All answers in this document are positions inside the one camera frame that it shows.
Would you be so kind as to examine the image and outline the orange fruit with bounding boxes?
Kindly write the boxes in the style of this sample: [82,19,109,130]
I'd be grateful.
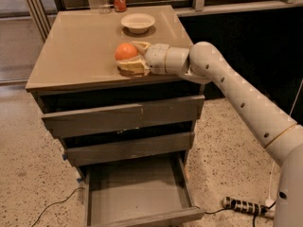
[115,43,138,61]

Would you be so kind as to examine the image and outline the black white power strip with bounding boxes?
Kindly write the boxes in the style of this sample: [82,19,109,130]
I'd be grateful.
[222,197,267,216]

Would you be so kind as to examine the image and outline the grey middle drawer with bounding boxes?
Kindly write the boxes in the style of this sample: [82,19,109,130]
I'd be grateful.
[66,131,195,166]

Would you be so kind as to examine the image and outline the grey top drawer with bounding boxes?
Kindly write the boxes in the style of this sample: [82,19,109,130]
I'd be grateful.
[43,96,205,138]

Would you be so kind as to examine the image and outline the grey open bottom drawer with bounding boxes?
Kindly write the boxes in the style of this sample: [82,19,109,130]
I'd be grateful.
[84,153,204,227]

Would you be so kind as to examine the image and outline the black cable left floor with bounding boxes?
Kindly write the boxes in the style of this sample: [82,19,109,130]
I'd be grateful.
[30,186,85,227]

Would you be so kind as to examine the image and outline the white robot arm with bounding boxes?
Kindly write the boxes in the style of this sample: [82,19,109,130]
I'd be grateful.
[115,42,303,227]

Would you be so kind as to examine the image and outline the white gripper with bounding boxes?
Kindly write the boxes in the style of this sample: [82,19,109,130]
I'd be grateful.
[116,41,169,75]

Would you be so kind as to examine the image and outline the white paper bowl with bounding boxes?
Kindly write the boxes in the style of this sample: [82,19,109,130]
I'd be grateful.
[121,13,155,34]

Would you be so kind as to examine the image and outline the grey drawer cabinet beige top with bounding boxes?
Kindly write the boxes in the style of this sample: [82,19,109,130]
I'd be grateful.
[26,10,203,159]

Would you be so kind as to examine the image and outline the black cables right floor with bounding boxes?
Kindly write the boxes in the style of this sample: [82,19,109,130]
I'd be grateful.
[204,199,277,227]

